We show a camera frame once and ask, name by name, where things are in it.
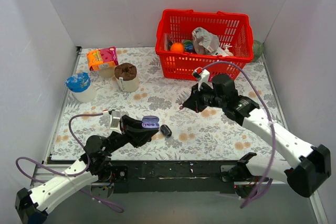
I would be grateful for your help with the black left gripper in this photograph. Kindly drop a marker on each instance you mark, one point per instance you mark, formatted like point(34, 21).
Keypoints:
point(127, 128)

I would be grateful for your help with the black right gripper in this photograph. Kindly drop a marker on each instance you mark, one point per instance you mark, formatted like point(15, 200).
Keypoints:
point(199, 98)

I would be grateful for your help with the lavender earbud charging case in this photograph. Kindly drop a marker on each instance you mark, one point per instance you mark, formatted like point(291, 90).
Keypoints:
point(150, 122)

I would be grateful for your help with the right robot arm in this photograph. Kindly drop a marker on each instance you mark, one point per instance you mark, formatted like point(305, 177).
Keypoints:
point(304, 168)

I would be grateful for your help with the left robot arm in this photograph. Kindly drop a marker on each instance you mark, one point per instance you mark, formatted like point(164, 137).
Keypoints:
point(34, 205)

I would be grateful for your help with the black earbud charging case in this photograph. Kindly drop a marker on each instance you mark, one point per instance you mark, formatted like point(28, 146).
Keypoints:
point(165, 130)

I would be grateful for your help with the floral patterned table mat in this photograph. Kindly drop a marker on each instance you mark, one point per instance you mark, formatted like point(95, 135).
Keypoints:
point(208, 135)

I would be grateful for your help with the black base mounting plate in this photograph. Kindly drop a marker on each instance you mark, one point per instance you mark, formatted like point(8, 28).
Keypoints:
point(176, 176)

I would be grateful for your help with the brown topped paper roll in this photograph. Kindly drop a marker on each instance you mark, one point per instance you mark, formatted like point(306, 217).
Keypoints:
point(127, 77)

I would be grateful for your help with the orange fruit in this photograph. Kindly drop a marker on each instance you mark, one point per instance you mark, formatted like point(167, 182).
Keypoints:
point(177, 47)

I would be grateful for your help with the blue green item in basket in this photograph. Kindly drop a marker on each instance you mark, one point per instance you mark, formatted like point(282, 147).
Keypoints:
point(188, 46)

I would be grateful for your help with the white pump bottle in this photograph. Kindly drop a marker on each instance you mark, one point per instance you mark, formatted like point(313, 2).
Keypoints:
point(223, 51)

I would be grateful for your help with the crumpled grey paper bag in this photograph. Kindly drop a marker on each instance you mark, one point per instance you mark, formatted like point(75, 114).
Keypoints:
point(204, 42)

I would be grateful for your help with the beige cup under package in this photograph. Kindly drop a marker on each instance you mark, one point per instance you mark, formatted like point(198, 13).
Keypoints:
point(106, 72)

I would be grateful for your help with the blue lidded white cup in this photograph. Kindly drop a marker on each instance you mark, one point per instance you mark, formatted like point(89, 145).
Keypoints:
point(81, 87)

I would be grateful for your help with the red plastic shopping basket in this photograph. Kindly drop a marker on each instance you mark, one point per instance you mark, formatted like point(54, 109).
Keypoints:
point(231, 28)

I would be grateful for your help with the clear plastic packet in basket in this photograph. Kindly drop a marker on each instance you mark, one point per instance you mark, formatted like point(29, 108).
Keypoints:
point(168, 41)

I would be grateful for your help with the orange pink snack package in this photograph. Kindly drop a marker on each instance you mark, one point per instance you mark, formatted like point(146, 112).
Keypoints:
point(99, 59)

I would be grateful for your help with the green ball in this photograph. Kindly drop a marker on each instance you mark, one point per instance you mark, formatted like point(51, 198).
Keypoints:
point(258, 49)

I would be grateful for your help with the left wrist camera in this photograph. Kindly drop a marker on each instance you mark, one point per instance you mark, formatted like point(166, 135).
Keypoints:
point(114, 120)

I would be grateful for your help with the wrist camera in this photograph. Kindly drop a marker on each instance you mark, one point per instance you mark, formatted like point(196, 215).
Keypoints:
point(201, 75)
point(114, 120)

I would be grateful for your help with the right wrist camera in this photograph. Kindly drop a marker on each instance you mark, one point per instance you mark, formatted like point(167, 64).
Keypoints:
point(201, 75)

